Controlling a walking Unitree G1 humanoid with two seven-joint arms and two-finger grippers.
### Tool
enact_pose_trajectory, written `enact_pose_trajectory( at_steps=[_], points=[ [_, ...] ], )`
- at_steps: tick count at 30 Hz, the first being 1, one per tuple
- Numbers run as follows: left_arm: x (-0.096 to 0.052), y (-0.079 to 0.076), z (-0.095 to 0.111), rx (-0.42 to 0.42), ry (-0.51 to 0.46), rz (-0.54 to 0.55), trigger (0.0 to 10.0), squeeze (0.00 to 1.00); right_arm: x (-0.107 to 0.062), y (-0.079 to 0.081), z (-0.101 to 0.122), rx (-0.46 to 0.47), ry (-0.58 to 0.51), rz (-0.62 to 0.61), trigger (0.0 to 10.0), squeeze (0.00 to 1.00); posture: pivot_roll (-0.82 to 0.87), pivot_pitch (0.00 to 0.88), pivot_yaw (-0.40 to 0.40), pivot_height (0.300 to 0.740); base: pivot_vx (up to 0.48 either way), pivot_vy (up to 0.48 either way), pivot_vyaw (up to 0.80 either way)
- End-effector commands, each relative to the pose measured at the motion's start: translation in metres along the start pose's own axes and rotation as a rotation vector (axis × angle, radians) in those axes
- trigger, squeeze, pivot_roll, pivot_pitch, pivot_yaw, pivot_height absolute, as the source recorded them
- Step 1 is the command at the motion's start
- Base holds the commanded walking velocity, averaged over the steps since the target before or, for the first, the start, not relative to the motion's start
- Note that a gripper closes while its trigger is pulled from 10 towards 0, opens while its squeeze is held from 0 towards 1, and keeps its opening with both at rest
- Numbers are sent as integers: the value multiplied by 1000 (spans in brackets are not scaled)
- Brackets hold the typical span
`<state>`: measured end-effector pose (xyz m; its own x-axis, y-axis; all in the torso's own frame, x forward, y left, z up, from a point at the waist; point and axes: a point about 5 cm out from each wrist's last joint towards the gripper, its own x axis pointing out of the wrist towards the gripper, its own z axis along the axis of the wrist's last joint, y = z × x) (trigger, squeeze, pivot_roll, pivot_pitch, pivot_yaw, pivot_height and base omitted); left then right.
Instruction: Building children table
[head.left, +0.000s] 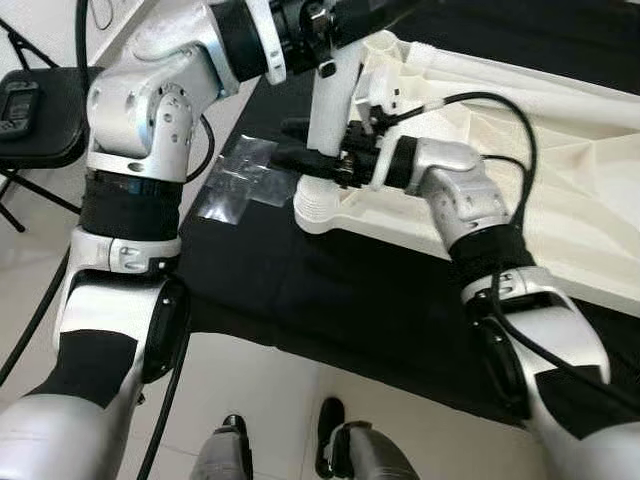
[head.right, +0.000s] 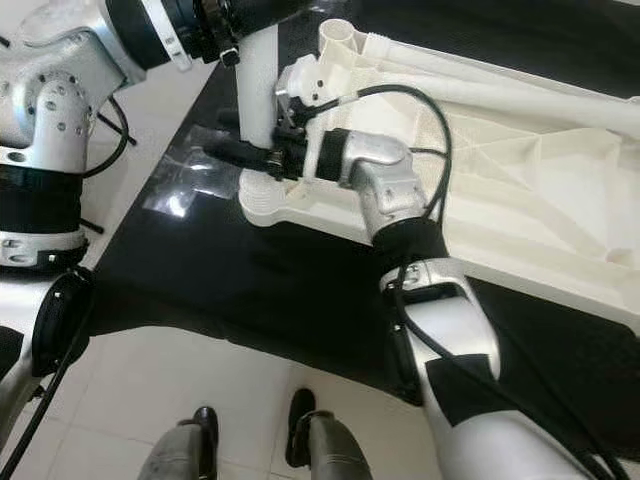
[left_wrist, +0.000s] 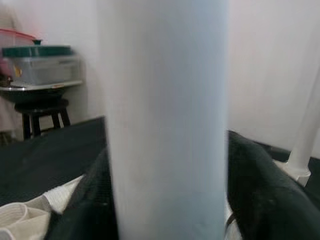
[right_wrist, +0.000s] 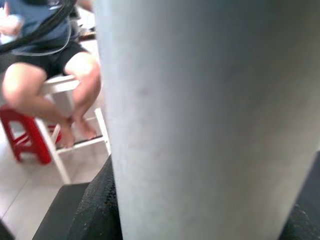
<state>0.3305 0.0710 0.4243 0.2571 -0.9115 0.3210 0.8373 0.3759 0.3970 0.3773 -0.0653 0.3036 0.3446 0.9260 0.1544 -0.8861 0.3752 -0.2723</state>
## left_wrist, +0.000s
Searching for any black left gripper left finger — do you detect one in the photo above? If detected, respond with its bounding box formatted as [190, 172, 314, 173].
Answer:
[46, 147, 118, 240]

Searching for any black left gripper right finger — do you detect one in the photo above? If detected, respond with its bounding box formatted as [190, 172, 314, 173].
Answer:
[226, 129, 320, 240]

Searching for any black tablecloth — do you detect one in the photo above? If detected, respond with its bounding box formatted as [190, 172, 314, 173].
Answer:
[0, 115, 320, 211]

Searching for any clear container red lid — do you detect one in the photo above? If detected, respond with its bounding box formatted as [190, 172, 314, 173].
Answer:
[0, 27, 38, 47]

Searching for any black wooden stool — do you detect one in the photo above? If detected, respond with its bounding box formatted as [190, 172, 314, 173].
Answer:
[13, 98, 72, 141]

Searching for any beige woven cloth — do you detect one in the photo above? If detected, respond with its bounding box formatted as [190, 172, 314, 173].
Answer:
[0, 94, 16, 146]

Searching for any clear container green lid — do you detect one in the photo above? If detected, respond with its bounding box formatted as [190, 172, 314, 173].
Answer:
[2, 44, 82, 85]

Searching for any white plastic table top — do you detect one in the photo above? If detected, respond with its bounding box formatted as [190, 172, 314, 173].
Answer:
[0, 158, 312, 240]

